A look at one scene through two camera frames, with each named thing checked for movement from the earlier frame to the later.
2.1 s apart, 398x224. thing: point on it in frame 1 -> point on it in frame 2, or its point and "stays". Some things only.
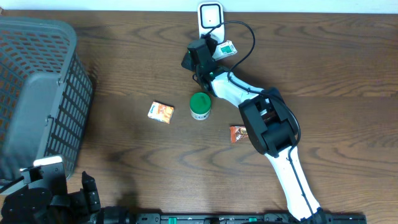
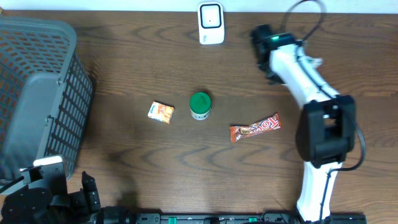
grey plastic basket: [46, 94] stays
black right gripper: [185, 60] -> [272, 76]
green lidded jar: [199, 106] stays
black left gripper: [77, 201] stays
